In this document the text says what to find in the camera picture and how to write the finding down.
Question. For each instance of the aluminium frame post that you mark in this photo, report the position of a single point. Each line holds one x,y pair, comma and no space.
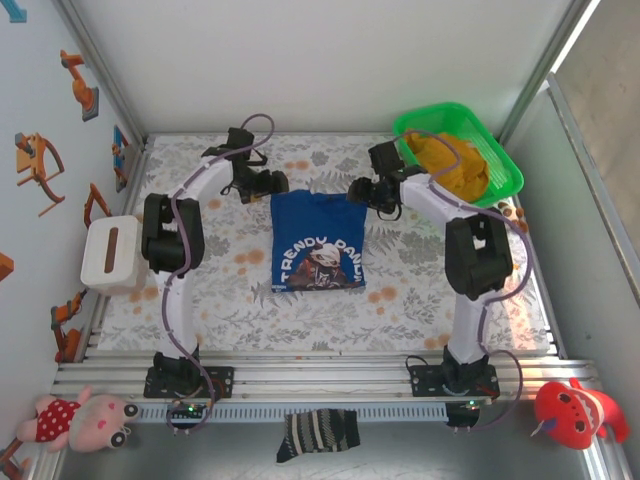
98,65
547,65

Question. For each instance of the green plastic basket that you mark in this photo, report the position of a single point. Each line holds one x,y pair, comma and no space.
450,115

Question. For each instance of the blue and orange wall sticker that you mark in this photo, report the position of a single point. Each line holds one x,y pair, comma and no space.
119,150

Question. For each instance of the pink plush pig toy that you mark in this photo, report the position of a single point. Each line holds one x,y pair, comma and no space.
95,420

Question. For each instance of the white tissue box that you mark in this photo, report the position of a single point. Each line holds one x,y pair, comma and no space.
95,255

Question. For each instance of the orange curved wall sticker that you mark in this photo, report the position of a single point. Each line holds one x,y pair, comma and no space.
88,215

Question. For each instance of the yellow garment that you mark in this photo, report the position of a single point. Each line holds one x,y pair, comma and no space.
460,170

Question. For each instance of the black striped sock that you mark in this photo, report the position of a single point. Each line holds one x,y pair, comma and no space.
315,432

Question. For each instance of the small orange wall sticker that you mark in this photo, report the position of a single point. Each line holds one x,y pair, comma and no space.
5,265

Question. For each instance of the floral print table mat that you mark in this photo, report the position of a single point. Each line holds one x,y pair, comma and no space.
300,325

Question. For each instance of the orange machine wall sticker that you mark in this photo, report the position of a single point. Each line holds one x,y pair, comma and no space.
32,165

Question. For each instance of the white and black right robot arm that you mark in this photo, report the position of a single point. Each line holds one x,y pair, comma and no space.
430,195

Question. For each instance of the red plush monster toy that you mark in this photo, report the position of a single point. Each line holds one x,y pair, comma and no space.
570,410

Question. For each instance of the orange bar wall sticker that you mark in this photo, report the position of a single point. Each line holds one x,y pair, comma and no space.
7,450

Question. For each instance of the small brown object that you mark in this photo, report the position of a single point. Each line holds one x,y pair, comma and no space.
522,225

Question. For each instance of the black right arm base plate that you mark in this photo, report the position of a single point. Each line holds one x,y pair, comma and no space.
422,380

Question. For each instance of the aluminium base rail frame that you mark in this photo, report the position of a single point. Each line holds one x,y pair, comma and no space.
320,380

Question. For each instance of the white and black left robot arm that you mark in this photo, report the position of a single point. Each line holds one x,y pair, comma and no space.
177,315

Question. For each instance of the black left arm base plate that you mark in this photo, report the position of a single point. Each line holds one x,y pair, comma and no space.
222,380

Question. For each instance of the blue t-shirt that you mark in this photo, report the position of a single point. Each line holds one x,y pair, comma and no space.
320,220

